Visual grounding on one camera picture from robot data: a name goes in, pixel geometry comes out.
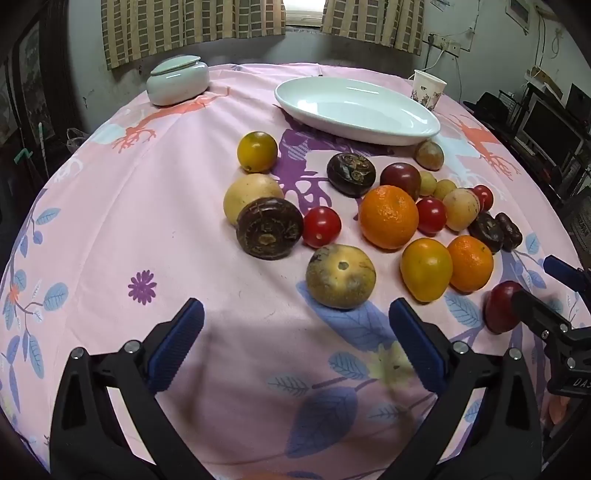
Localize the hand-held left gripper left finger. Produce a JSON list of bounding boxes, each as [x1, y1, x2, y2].
[[50, 298, 218, 480]]

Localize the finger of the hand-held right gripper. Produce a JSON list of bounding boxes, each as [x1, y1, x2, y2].
[[510, 288, 591, 344], [543, 255, 591, 295]]

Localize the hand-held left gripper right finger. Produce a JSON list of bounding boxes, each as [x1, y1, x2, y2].
[[376, 298, 543, 480]]

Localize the dark red plum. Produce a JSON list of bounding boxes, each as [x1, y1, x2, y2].
[[484, 281, 525, 334], [380, 163, 421, 201]]

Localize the orange yellow tomato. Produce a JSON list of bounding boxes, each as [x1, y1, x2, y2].
[[400, 238, 453, 303]]

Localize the small orange mandarin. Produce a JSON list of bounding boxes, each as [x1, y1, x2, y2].
[[447, 235, 494, 293]]

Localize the brownish yellow round fruit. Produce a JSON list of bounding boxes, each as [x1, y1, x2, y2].
[[305, 244, 377, 309]]

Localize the pale yellow round fruit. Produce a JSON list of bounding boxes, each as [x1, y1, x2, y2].
[[223, 174, 284, 227], [442, 188, 481, 232]]

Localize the large orange mandarin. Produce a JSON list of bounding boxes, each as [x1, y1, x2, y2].
[[359, 185, 420, 250]]

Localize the large dark water chestnut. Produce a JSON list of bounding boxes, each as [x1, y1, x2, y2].
[[236, 198, 304, 260]]

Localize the striped brown green fruit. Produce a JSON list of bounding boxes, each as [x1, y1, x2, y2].
[[414, 140, 445, 169]]

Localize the yellow green round fruit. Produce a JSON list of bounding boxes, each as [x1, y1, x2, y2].
[[237, 131, 279, 174]]

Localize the white oval plate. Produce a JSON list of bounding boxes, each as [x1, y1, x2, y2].
[[274, 76, 441, 147]]

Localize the pink printed tablecloth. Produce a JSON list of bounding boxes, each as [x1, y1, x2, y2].
[[0, 62, 589, 480]]

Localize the computer monitor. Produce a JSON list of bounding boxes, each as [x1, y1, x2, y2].
[[519, 95, 585, 160]]

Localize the black hat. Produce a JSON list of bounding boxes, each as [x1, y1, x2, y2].
[[464, 91, 515, 121]]

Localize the clear plastic bag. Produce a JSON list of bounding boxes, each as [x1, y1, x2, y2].
[[66, 128, 90, 153]]

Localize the floral paper cup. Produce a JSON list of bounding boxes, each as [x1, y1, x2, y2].
[[410, 69, 448, 112]]

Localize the white lidded ceramic jar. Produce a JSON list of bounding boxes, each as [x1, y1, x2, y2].
[[147, 55, 210, 106]]

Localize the dark framed picture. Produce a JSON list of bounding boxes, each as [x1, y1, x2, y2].
[[9, 21, 58, 139]]

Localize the checked brown curtain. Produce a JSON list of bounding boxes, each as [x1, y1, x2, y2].
[[100, 0, 287, 71], [321, 0, 424, 56]]

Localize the window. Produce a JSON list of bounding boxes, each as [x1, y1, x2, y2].
[[283, 0, 326, 28]]

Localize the white cable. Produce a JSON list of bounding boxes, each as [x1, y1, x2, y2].
[[422, 46, 448, 72]]

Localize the white wall socket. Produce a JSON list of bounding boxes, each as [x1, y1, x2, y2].
[[427, 33, 461, 57]]

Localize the white framed wall notice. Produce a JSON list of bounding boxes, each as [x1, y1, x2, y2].
[[505, 0, 531, 33]]

